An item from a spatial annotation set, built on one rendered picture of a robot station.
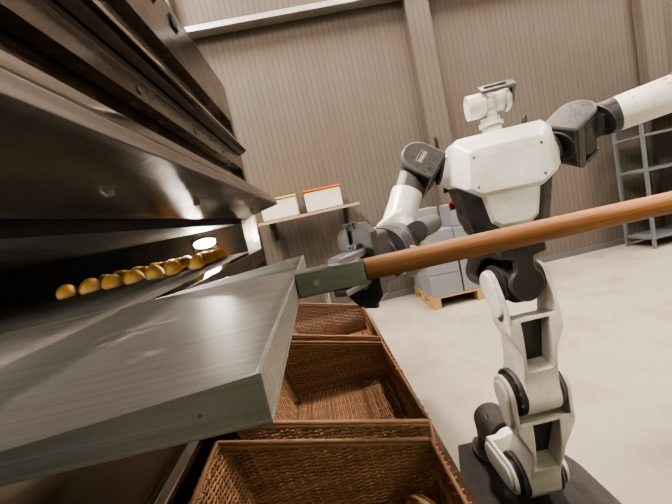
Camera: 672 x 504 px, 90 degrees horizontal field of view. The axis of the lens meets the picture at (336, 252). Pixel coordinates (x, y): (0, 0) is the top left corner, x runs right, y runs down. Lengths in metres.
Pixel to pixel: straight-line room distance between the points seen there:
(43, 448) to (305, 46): 4.85
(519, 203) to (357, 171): 3.65
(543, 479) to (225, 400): 1.33
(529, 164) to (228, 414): 0.93
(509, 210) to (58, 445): 0.96
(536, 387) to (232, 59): 4.61
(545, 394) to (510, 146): 0.71
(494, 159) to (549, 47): 4.96
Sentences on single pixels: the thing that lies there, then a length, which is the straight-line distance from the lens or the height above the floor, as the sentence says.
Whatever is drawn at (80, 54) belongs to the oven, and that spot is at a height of 1.64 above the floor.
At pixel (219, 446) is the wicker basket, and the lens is 0.87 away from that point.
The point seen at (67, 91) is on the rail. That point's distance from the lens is 0.41.
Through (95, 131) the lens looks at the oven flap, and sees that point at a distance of 0.41.
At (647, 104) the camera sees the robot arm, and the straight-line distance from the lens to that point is 1.19.
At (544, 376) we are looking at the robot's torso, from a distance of 1.20.
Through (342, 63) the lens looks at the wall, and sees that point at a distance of 4.89.
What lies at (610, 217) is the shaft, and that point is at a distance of 0.57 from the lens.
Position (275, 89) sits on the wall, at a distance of 4.76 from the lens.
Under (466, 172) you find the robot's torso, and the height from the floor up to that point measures 1.31.
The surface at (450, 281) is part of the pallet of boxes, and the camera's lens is 3.97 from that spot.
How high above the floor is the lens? 1.27
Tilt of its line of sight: 6 degrees down
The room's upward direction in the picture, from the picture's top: 12 degrees counter-clockwise
